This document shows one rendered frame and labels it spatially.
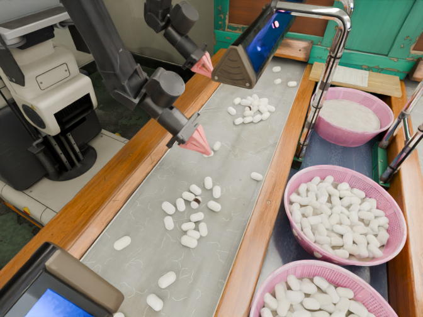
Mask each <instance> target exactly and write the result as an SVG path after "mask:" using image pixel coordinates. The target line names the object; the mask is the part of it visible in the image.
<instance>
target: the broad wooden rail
mask: <svg viewBox="0 0 423 317"><path fill-rule="evenodd" d="M226 50H227V48H221V49H220V50H219V51H218V52H217V53H216V54H215V55H214V56H213V57H212V58H211V59H210V60H211V64H212V67H213V69H214V67H215V66H216V64H217V63H218V61H219V60H220V59H221V57H222V56H223V54H224V53H225V52H226ZM220 84H221V83H219V82H214V81H212V79H211V78H209V77H207V76H205V75H202V74H199V73H196V74H195V75H194V76H192V78H190V80H189V81H188V82H187V83H185V90H184V92H183V93H182V94H181V95H180V97H179V98H178V99H177V100H176V101H175V102H174V104H173V105H175V107H177V108H178V109H179V110H180V111H181V112H182V113H183V114H184V115H185V116H186V117H187V118H189V117H190V116H191V115H192V114H193V113H194V112H196V111H197V112H199V111H200V109H201V108H202V107H203V106H204V105H205V103H206V102H207V101H208V100H209V99H210V97H211V96H212V95H213V93H214V92H215V91H216V90H217V89H218V87H219V86H220ZM172 137H173V136H172V135H171V134H170V133H169V132H168V131H167V130H166V129H165V128H164V127H162V126H161V125H160V124H159V123H158V122H157V119H156V120H155V119H153V118H151V119H150V120H149V121H148V122H147V123H146V124H145V125H144V126H143V127H142V128H141V129H140V130H139V131H138V132H137V133H136V134H135V135H134V136H133V137H132V138H131V139H130V140H129V141H128V142H127V143H126V144H125V145H124V146H123V147H122V148H121V149H120V150H119V151H118V152H117V153H116V154H115V155H114V156H113V158H112V159H111V160H110V161H109V162H108V163H107V164H106V165H105V166H104V167H103V168H102V169H101V170H100V171H99V172H98V173H97V174H96V175H95V176H94V177H93V178H92V179H91V180H90V181H89V182H88V183H87V184H86V185H85V186H84V187H83V188H82V189H81V190H80V191H79V192H78V193H77V194H76V195H75V196H74V197H73V198H72V200H70V201H69V202H68V203H67V204H66V205H65V206H64V207H63V208H62V209H61V210H60V211H59V212H58V213H57V214H56V215H55V216H54V217H53V218H52V219H51V220H50V221H49V222H48V223H47V224H46V225H45V226H44V227H43V228H42V229H41V230H40V231H39V232H38V233H37V234H36V235H35V236H34V237H33V238H32V239H31V240H30V241H29V242H28V243H27V244H26V245H25V246H24V247H23V248H22V249H21V250H20V251H19V252H18V253H17V254H16V255H15V256H14V257H13V258H12V259H11V260H10V261H9V262H8V263H7V264H6V265H5V266H4V267H3V268H2V269H1V270H0V289H1V288H2V287H3V285H5V283H7V281H9V280H10V278H12V276H13V275H14V274H15V273H16V272H17V271H18V270H19V269H20V268H21V267H22V266H23V264H24V263H25V262H26V261H27V260H28V259H29V258H30V255H31V254H32V253H33V252H34V251H35V250H36V249H37V248H38V247H39V246H40V245H41V244H42V243H43V242H52V243H54V244H56V245H58V246H60V247H62V248H63V249H64V250H66V251H67V252H69V253H70V254H71V255H73V256H74V257H75V258H77V259H78V260H81V259H82V258H83V256H84V255H85V254H86V252H87V251H88V250H89V249H90V248H91V246H92V245H93V244H94V242H95V241H96V240H97V239H98V237H99V236H100V235H101V234H102V232H103V231H104V230H105V229H106V227H107V226H108V225H109V224H110V223H111V221H112V220H113V218H114V217H115V216H116V215H117V214H118V212H119V211H120V210H121V208H122V207H123V206H124V205H125V204H126V202H127V201H128V200H129V199H130V198H131V196H132V195H133V193H134V192H135V191H136V190H137V189H138V187H139V186H140V185H141V183H143V181H144V180H145V179H146V177H147V176H148V175H149V174H150V172H151V171H152V170H153V168H154V167H155V166H156V165H157V164H158V162H159V161H160V160H161V158H162V157H163V156H164V155H165V154H166V152H167V151H168V150H169V148H167V147H166V144H167V143H168V141H169V140H170V139H171V138H172Z"/></svg>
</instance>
